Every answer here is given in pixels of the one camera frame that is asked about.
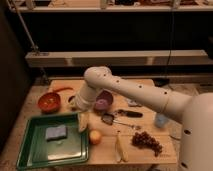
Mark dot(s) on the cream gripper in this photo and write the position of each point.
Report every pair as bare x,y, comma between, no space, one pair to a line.
83,120

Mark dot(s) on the silver fork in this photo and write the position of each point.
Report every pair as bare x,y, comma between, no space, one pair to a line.
135,127

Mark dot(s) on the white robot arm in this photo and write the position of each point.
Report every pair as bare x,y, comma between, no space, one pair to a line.
194,113

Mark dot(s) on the purple bowl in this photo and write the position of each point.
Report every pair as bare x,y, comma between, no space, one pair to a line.
103,101

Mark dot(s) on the red bowl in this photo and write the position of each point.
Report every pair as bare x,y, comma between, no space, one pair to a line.
49,102

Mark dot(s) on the orange round fruit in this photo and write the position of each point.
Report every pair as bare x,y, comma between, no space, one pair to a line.
95,137

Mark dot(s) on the dark metal spatula head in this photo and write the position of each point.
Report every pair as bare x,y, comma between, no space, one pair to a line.
107,118

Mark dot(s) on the small dark metal cup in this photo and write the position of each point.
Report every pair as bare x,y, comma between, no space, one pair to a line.
71,98

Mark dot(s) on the blue sponge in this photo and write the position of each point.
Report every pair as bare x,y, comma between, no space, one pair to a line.
54,133

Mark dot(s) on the orange carrot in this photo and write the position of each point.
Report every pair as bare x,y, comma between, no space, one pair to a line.
62,89

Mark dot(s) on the wooden board table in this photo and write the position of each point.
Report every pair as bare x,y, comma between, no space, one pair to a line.
104,153

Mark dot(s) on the light blue cloth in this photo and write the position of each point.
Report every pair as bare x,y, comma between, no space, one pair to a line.
132,103

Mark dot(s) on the yellow banana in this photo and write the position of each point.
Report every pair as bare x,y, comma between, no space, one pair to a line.
121,154

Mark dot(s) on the green plastic tray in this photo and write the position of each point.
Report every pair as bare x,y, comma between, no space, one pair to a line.
38,152

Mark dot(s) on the purple grape bunch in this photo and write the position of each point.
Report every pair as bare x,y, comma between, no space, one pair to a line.
145,140

